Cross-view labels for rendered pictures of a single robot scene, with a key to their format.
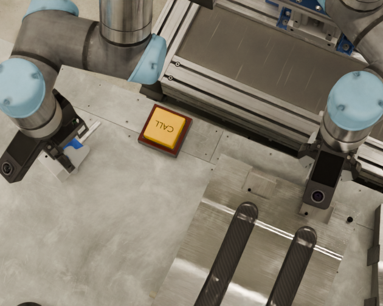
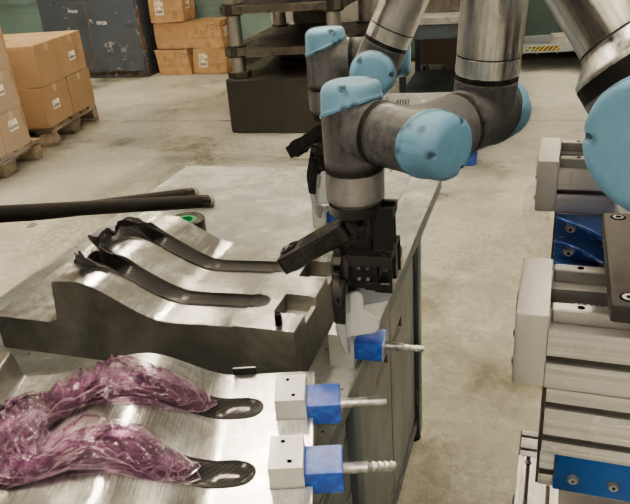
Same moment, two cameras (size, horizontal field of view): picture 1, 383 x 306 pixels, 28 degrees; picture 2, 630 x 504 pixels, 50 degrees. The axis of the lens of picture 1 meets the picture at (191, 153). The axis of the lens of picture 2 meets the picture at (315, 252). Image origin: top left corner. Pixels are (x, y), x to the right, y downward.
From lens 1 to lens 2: 1.31 m
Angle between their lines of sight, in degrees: 62
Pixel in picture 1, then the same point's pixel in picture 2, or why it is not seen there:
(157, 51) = (371, 55)
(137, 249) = not seen: hidden behind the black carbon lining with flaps
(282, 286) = (202, 300)
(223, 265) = (227, 268)
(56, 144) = (318, 146)
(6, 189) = (303, 210)
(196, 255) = (237, 252)
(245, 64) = not seen: outside the picture
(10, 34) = (534, 390)
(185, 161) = not seen: hidden behind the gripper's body
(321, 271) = (217, 316)
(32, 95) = (315, 33)
